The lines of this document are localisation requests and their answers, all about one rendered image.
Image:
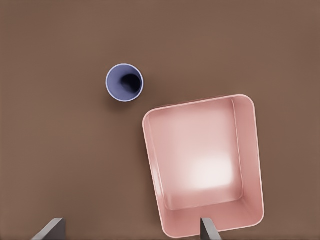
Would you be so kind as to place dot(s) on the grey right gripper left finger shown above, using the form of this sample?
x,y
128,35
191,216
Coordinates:
x,y
53,230

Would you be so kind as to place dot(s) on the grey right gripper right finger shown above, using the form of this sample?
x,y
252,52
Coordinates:
x,y
208,230

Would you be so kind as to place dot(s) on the pink box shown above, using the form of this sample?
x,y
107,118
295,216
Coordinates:
x,y
202,160

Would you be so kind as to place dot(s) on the blue cup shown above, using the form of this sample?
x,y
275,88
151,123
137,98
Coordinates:
x,y
117,85

